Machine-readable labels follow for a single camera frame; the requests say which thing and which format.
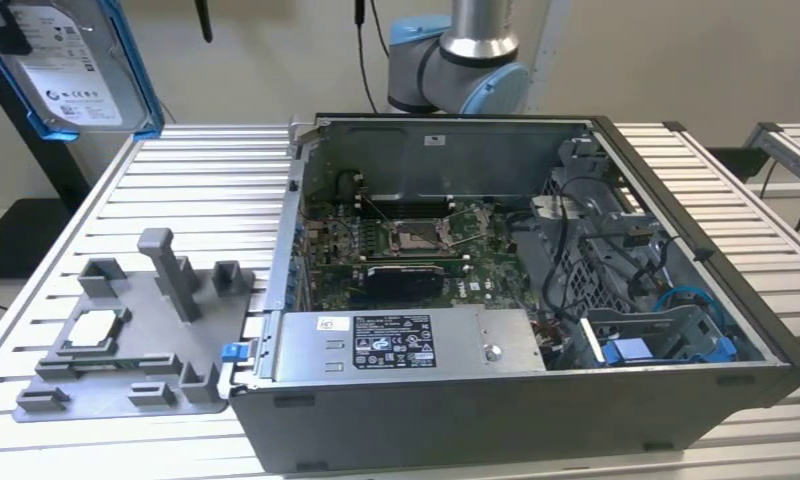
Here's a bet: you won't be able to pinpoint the grey power supply unit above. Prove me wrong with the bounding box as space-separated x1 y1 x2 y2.
269 308 550 387

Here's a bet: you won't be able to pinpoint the black graphics card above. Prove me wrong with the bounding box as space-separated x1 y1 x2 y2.
361 264 449 297

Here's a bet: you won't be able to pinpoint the long black wire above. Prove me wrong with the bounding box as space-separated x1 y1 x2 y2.
543 177 600 321

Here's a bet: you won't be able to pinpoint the locking lever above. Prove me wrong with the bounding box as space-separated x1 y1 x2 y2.
364 195 397 225

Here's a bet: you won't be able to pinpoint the silver CPU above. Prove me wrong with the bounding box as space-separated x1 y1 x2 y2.
64 309 120 347

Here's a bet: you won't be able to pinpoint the green motherboard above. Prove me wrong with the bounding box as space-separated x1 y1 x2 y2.
299 192 542 312

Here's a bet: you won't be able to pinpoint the CPU socket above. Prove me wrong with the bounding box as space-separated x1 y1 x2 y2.
387 218 453 255

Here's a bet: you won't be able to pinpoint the black stand with base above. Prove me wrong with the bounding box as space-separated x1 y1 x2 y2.
0 59 96 279

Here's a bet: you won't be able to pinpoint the blue plastic bay carrier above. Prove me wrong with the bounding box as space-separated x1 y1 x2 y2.
603 338 656 370

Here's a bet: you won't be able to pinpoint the expansion slot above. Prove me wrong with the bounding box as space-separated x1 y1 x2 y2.
363 252 469 263

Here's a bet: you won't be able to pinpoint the grey plastic parts rack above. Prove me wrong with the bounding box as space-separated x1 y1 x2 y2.
12 227 268 425

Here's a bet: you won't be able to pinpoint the short black wire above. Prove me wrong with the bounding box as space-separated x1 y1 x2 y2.
630 234 703 302

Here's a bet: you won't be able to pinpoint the blue wire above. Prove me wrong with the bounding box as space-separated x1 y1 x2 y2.
658 282 730 332

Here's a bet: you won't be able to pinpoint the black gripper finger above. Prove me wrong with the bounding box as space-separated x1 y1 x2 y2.
0 7 36 56

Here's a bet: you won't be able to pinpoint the grey metal disk bay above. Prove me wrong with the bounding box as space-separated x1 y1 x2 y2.
583 304 739 374

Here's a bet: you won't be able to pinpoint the black hanging cable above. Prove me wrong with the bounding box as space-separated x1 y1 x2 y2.
351 0 379 114

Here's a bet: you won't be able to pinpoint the black box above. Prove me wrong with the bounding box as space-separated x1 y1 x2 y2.
704 146 770 185

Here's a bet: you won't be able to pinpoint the aluminium slat side table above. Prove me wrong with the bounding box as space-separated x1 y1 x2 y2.
744 121 800 202

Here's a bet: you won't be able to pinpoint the black RAM slots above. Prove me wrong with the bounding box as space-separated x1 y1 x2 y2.
359 194 456 212

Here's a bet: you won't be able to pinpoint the black antenna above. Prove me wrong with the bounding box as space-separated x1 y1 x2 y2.
191 0 216 45

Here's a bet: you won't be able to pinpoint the hard disk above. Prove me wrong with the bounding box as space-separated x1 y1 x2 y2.
0 0 167 141

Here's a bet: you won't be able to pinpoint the black open PC case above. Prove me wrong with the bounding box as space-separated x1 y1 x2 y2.
228 112 800 474

